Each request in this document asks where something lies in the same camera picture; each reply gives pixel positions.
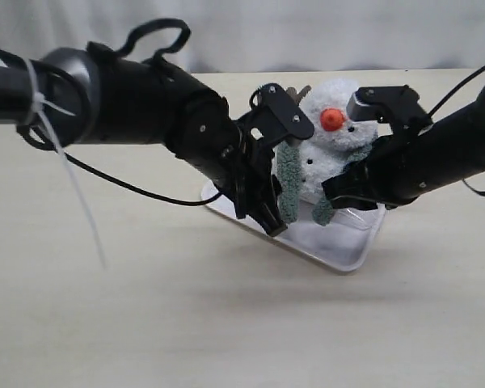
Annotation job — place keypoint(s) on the white zip tie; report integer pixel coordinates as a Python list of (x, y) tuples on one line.
[(60, 153)]

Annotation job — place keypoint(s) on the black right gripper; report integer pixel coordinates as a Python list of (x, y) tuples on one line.
[(392, 174)]

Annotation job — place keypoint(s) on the green knitted scarf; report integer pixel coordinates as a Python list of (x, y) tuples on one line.
[(301, 170)]

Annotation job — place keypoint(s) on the white plush snowman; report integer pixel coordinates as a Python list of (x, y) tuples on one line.
[(325, 106)]

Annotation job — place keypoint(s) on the white backdrop curtain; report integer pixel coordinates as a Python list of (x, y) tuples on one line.
[(266, 36)]

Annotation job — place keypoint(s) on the white rectangular plastic tray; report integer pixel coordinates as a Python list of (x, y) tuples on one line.
[(342, 252)]

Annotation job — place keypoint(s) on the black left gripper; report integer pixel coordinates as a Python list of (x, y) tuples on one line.
[(250, 184)]

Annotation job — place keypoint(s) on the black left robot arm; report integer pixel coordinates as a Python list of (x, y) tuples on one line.
[(93, 97)]

